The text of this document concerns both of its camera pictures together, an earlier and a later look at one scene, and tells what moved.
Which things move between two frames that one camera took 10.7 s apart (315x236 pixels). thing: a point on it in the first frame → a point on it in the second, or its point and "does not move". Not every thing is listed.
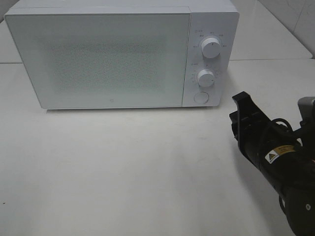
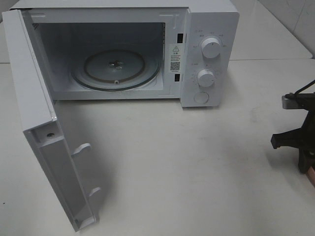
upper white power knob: x=210 y=47 does not move
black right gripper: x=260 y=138 → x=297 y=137
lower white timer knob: x=205 y=78 does not move
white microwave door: x=103 y=60 → x=41 y=127
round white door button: x=201 y=97 does not move
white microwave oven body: x=87 y=54 does not move
